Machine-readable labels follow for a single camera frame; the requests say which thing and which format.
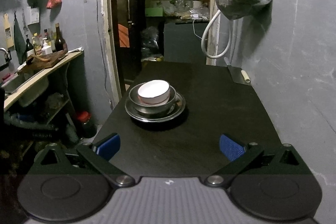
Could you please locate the deep steel bowl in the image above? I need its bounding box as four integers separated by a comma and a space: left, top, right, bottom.
128, 83, 176, 115

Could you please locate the steel plate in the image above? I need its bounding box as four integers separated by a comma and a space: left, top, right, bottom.
125, 92, 186, 123

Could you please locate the white ceramic bowl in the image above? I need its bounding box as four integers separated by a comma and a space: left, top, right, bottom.
137, 80, 170, 105

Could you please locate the red capped jar on floor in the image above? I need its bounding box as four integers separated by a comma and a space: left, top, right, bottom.
77, 111, 92, 137

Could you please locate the wooden side counter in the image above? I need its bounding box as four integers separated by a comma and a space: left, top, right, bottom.
3, 51, 84, 111

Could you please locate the wooden cutting board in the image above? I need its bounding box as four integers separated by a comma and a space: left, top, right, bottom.
18, 51, 67, 75

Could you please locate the white soap bottle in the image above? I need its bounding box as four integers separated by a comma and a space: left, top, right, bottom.
42, 39, 52, 56

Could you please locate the dark glass bottle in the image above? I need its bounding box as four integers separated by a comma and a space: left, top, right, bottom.
55, 23, 68, 52

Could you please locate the dark cabinet in doorway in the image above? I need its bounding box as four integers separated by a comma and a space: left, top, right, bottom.
163, 23, 207, 64

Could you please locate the yellow oil bottle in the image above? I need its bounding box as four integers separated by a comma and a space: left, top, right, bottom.
33, 33, 42, 56

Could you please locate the green box on shelf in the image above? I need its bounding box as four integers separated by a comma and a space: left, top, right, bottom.
145, 7, 163, 17

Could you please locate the cleaver with cream handle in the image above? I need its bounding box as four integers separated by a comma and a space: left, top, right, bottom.
224, 57, 251, 86

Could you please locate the white looped hose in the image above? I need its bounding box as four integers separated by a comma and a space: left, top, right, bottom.
200, 9, 233, 60

